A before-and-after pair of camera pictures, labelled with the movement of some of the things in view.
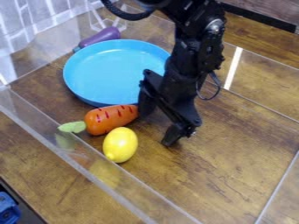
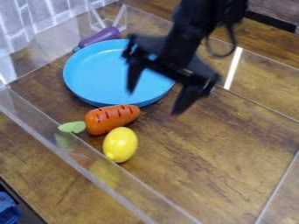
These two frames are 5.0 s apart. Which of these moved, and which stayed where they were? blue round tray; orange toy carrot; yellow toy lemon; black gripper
Moved: black gripper
Stayed: yellow toy lemon; blue round tray; orange toy carrot
